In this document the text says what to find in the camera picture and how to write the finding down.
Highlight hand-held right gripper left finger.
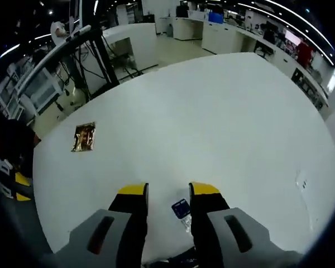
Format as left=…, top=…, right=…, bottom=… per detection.
left=55, top=182, right=150, bottom=268

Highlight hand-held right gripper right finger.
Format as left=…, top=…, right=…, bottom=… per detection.
left=188, top=181, right=301, bottom=268

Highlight green black skincare sachet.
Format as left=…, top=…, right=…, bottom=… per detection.
left=171, top=198, right=193, bottom=233

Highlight gold skincare sachet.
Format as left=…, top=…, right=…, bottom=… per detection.
left=70, top=121, right=97, bottom=153

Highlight white shelf cart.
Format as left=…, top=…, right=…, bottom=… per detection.
left=0, top=63, right=61, bottom=119

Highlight white desk black legs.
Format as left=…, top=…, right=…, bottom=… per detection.
left=15, top=24, right=121, bottom=98

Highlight long white counter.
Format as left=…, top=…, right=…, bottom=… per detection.
left=159, top=15, right=330, bottom=112

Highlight blue box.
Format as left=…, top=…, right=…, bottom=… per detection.
left=208, top=11, right=224, bottom=25

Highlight bright display screen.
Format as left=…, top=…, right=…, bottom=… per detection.
left=284, top=29, right=303, bottom=45

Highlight black cable bundle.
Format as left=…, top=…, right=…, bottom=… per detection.
left=60, top=41, right=160, bottom=97

